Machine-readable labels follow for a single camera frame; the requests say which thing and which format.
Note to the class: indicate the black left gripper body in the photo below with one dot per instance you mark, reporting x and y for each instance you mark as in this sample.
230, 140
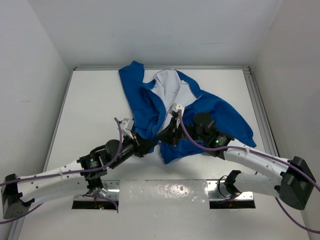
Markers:
138, 150

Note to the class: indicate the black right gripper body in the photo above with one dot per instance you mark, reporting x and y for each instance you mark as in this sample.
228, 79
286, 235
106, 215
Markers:
178, 132

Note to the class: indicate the blue zip-up fleece jacket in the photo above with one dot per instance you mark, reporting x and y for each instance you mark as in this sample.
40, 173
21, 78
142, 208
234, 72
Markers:
151, 99

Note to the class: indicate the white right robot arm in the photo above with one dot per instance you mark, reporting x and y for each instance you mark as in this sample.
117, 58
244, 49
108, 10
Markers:
290, 180

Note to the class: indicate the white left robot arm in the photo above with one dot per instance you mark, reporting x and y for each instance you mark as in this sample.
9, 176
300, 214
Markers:
20, 195

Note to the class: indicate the metal base mounting plate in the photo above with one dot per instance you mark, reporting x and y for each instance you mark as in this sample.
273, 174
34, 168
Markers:
170, 189

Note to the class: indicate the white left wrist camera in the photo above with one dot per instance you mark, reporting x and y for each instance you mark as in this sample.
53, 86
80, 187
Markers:
126, 125

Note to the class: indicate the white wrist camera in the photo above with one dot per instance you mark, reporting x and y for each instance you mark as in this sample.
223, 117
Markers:
126, 125
176, 108

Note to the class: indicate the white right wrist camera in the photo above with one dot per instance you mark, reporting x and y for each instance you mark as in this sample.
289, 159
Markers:
176, 108

